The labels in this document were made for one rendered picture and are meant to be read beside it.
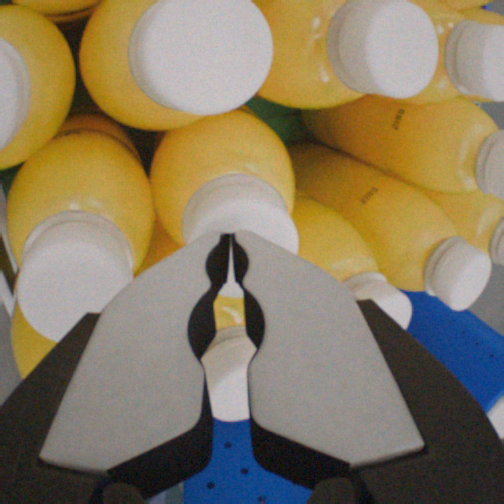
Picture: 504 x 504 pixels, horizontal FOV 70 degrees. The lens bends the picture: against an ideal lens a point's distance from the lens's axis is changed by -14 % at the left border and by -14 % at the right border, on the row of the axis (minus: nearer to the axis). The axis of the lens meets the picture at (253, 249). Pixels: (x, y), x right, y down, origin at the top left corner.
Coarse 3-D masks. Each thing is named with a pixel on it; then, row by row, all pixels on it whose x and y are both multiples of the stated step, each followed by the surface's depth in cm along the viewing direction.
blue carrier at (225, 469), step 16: (224, 432) 34; (240, 432) 34; (224, 448) 33; (240, 448) 33; (208, 464) 31; (224, 464) 31; (240, 464) 31; (256, 464) 31; (192, 480) 30; (208, 480) 30; (224, 480) 30; (240, 480) 30; (256, 480) 30; (272, 480) 30; (192, 496) 29; (208, 496) 29; (224, 496) 29; (240, 496) 29; (256, 496) 28; (272, 496) 28; (288, 496) 28; (304, 496) 28
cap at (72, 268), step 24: (48, 240) 11; (72, 240) 11; (96, 240) 12; (24, 264) 11; (48, 264) 11; (72, 264) 11; (96, 264) 12; (120, 264) 12; (24, 288) 11; (48, 288) 12; (72, 288) 12; (96, 288) 12; (120, 288) 12; (24, 312) 12; (48, 312) 12; (72, 312) 12; (48, 336) 12
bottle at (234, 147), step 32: (192, 128) 17; (224, 128) 17; (256, 128) 18; (160, 160) 18; (192, 160) 16; (224, 160) 16; (256, 160) 16; (288, 160) 18; (160, 192) 17; (192, 192) 16; (288, 192) 17
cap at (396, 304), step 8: (368, 280) 20; (376, 280) 20; (360, 288) 20; (368, 288) 20; (376, 288) 19; (384, 288) 19; (392, 288) 20; (360, 296) 19; (368, 296) 19; (376, 296) 19; (384, 296) 19; (392, 296) 19; (400, 296) 19; (384, 304) 19; (392, 304) 19; (400, 304) 19; (408, 304) 20; (392, 312) 19; (400, 312) 20; (408, 312) 20; (400, 320) 20; (408, 320) 20
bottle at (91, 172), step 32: (64, 128) 19; (96, 128) 19; (128, 128) 27; (32, 160) 15; (64, 160) 15; (96, 160) 15; (128, 160) 17; (32, 192) 14; (64, 192) 14; (96, 192) 14; (128, 192) 15; (32, 224) 13; (96, 224) 13; (128, 224) 15; (128, 256) 14
